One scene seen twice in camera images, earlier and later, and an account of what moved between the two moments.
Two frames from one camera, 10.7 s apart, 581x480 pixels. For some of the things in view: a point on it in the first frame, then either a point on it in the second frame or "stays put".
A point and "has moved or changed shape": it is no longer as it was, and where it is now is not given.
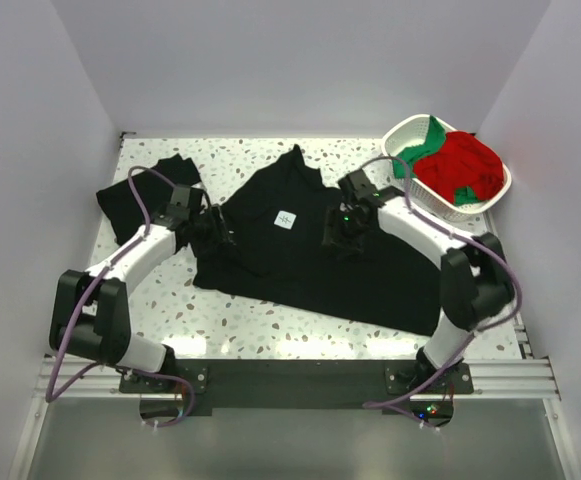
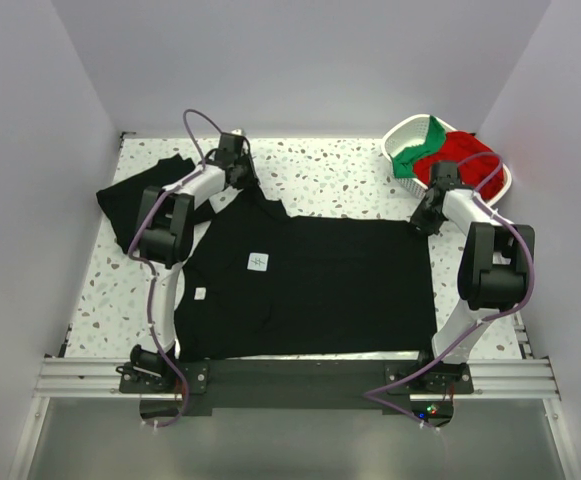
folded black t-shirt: [118, 204] stays put
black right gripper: [343, 238] -> [424, 216]
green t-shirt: [434, 140] stays put
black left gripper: [218, 225] -> [245, 175]
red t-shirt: [463, 160] stays put
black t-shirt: [279, 209] has moved or changed shape
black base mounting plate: [301, 383] stays put
